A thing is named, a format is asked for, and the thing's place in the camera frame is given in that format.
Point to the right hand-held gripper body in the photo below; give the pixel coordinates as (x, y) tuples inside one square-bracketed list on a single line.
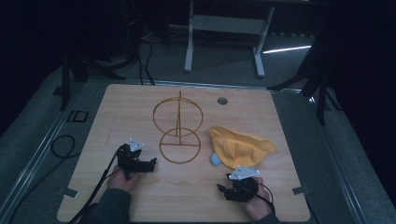
[(243, 186)]

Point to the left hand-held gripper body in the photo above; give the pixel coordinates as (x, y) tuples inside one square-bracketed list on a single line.
[(130, 161)]

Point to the yellow cloth hat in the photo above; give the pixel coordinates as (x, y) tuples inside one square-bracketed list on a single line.
[(238, 147)]

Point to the person's left hand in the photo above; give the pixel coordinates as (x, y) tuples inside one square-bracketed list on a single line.
[(121, 183)]

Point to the person's right hand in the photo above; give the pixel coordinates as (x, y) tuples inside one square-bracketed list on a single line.
[(260, 205)]

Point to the light blue oval tag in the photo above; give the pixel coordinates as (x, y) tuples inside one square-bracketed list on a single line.
[(215, 159)]

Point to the grey tape strip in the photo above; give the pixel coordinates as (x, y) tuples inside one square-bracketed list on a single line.
[(71, 193), (300, 190)]

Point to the grey round table grommet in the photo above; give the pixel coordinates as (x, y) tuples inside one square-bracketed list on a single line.
[(222, 100)]

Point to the black tripod stand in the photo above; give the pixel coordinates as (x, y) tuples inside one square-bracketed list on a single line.
[(314, 77), (74, 68)]

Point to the white light strip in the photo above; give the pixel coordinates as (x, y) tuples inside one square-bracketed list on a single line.
[(286, 49)]

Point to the black rectangular floor frame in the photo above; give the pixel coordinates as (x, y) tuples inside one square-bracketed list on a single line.
[(80, 116)]

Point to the white metal desk frame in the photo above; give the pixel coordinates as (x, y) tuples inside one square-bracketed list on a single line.
[(227, 25)]

